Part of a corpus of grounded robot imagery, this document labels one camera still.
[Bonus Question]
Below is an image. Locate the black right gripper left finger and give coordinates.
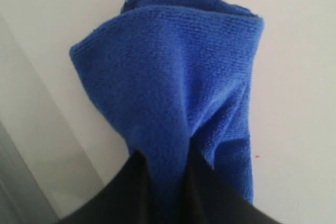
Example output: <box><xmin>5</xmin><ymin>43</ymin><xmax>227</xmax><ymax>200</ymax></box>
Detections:
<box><xmin>59</xmin><ymin>152</ymin><xmax>157</xmax><ymax>224</ymax></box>

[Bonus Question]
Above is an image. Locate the white board with aluminium frame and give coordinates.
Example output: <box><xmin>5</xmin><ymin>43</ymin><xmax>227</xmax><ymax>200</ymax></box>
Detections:
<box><xmin>1</xmin><ymin>0</ymin><xmax>335</xmax><ymax>223</ymax></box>

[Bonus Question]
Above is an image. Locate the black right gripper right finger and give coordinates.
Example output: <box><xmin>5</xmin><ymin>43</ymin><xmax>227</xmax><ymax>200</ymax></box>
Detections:
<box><xmin>187</xmin><ymin>140</ymin><xmax>336</xmax><ymax>224</ymax></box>

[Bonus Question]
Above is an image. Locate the blue cloth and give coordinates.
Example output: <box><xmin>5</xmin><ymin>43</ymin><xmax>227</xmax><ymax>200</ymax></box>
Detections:
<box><xmin>69</xmin><ymin>0</ymin><xmax>265</xmax><ymax>204</ymax></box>

